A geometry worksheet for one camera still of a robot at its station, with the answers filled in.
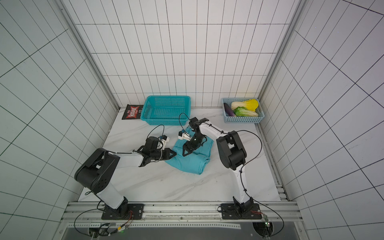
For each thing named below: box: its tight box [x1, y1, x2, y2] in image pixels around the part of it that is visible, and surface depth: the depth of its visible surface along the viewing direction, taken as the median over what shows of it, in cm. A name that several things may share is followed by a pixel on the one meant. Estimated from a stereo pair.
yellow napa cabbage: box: [230, 99, 259, 112], surface depth 115 cm
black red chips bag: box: [121, 104, 144, 120], surface depth 120 cm
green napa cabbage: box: [233, 106, 259, 117], surface depth 109 cm
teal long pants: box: [164, 126, 214, 175], surface depth 87 cm
